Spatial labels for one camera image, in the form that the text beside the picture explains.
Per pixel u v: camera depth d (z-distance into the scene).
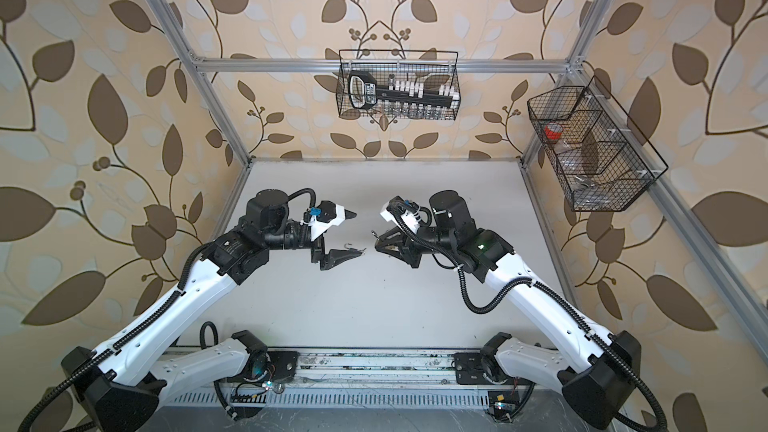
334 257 0.57
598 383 0.36
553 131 0.87
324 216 0.54
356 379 0.74
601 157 0.73
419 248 0.60
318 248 0.58
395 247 0.61
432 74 0.93
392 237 0.63
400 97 0.84
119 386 0.39
